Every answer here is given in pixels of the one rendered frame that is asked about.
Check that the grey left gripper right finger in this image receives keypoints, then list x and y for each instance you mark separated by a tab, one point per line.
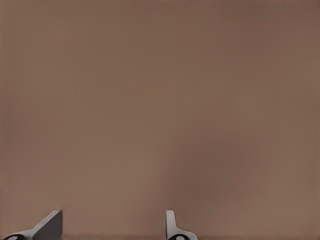
171	225

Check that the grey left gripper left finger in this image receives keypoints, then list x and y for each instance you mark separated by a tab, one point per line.
47	227

